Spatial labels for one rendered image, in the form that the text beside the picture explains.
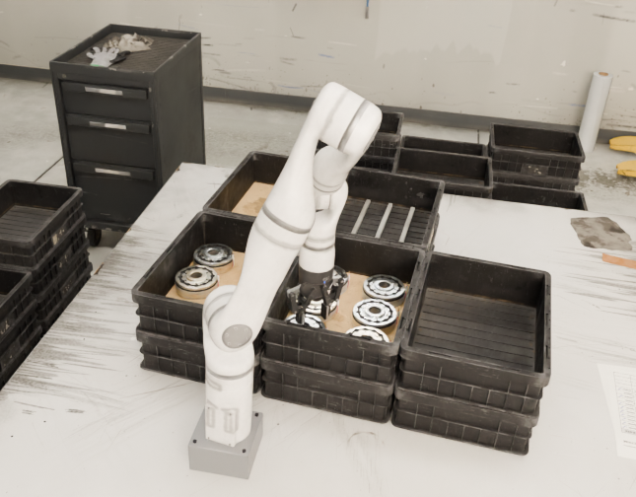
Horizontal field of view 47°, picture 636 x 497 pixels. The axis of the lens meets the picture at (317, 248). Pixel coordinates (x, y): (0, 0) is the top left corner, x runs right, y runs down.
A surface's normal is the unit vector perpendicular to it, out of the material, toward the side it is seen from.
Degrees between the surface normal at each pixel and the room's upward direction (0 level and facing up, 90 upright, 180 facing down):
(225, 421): 90
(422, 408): 90
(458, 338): 0
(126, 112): 90
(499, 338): 0
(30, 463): 0
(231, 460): 90
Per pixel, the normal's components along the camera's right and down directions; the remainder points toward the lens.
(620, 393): 0.04, -0.85
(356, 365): -0.26, 0.50
